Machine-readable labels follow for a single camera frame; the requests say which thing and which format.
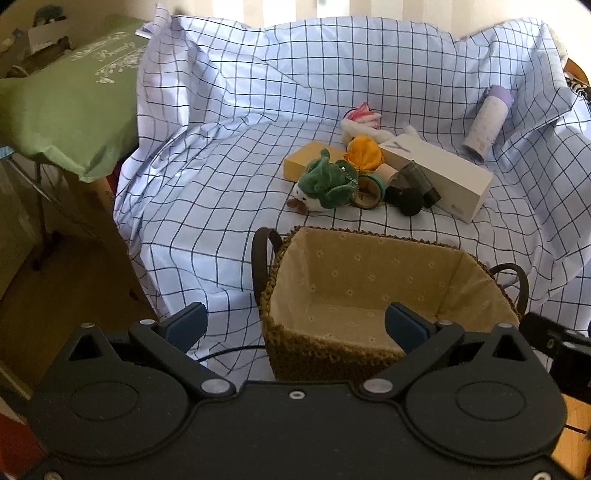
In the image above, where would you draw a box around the green washi tape roll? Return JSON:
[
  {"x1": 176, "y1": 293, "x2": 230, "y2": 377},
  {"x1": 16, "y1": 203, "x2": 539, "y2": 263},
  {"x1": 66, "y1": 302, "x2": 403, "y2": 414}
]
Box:
[{"x1": 352, "y1": 173, "x2": 386, "y2": 210}]

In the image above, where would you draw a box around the green plush toy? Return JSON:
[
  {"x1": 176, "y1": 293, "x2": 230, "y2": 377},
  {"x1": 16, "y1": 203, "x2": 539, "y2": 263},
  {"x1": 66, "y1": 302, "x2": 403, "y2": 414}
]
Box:
[{"x1": 286, "y1": 148, "x2": 359, "y2": 215}]

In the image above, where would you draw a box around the orange embroidered pouch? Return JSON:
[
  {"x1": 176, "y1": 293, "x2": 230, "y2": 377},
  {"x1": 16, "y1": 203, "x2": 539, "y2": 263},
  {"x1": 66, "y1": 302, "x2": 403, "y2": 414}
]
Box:
[{"x1": 344, "y1": 135, "x2": 385, "y2": 173}]

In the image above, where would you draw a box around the woven basket with lining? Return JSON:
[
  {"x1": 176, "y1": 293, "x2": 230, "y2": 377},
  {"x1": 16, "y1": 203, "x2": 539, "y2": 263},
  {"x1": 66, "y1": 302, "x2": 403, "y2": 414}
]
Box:
[{"x1": 252, "y1": 226, "x2": 529, "y2": 383}]

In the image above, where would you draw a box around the black pom-pom ball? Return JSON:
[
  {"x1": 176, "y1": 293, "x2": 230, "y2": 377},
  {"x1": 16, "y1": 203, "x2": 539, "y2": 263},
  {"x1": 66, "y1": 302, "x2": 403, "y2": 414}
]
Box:
[{"x1": 384, "y1": 186, "x2": 424, "y2": 217}]

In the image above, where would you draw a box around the white rectangular phone box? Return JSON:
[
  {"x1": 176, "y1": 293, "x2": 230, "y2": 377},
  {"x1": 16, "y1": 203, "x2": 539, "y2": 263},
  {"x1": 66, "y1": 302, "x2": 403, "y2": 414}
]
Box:
[{"x1": 380, "y1": 134, "x2": 494, "y2": 223}]

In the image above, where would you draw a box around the dark olive cylinder object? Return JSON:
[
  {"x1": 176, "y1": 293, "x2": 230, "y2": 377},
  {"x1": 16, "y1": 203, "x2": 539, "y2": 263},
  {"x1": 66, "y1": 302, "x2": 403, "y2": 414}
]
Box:
[{"x1": 400, "y1": 160, "x2": 441, "y2": 208}]

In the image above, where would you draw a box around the beige tape roll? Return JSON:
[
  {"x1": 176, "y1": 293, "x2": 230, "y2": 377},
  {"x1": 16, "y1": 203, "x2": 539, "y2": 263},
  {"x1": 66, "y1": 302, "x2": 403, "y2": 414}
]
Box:
[{"x1": 374, "y1": 163, "x2": 399, "y2": 187}]

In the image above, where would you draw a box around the white purple-capped bottle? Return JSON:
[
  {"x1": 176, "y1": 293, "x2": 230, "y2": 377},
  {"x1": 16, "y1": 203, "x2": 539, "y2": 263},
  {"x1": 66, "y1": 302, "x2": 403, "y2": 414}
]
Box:
[{"x1": 463, "y1": 85, "x2": 514, "y2": 161}]

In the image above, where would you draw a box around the yellow square box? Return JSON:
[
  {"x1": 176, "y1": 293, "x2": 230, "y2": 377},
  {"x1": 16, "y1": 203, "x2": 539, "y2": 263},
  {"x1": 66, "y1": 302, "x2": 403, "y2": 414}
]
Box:
[{"x1": 283, "y1": 141, "x2": 345, "y2": 182}]

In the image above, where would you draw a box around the pink white plush toy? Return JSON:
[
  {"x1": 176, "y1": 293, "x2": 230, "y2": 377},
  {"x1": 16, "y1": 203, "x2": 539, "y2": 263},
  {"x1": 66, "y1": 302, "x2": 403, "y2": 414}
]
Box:
[{"x1": 341, "y1": 102, "x2": 394, "y2": 144}]

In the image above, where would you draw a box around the blue checkered cloth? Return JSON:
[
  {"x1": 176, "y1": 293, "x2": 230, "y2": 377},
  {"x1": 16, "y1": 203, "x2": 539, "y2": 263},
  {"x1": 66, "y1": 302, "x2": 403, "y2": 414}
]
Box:
[{"x1": 114, "y1": 9, "x2": 590, "y2": 383}]

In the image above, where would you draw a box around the green printed cushion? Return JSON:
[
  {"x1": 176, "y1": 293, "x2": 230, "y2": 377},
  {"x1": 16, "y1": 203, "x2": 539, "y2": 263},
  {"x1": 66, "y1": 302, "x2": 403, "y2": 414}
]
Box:
[{"x1": 1, "y1": 14, "x2": 147, "y2": 182}]

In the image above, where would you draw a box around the black cable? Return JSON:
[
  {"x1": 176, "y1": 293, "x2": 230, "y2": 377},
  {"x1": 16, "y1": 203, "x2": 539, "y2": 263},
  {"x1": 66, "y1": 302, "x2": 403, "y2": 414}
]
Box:
[{"x1": 193, "y1": 344, "x2": 270, "y2": 363}]

